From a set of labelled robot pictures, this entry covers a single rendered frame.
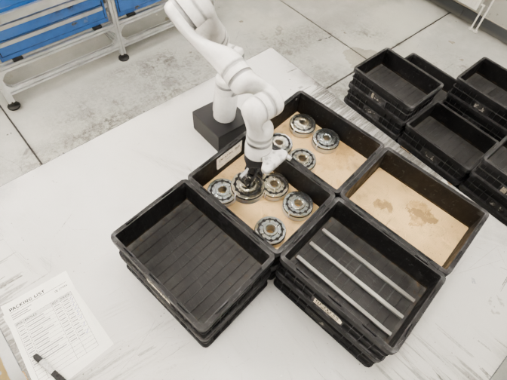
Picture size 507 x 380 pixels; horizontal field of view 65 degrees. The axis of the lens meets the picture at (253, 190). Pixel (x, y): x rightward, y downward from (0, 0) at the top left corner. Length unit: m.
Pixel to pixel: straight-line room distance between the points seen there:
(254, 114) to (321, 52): 2.49
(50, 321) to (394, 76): 2.09
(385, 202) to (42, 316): 1.19
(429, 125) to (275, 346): 1.62
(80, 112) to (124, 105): 0.29
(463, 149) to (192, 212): 1.62
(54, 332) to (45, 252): 0.29
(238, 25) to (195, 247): 2.55
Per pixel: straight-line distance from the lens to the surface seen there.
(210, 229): 1.32
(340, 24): 3.74
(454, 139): 2.49
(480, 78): 2.77
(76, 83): 3.16
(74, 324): 1.42
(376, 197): 1.48
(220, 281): 1.24
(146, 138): 1.74
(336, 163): 1.52
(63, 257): 1.52
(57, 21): 2.95
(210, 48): 1.01
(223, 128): 1.62
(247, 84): 0.97
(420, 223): 1.48
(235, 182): 1.20
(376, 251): 1.37
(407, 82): 2.52
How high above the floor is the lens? 1.99
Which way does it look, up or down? 56 degrees down
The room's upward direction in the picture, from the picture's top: 6 degrees clockwise
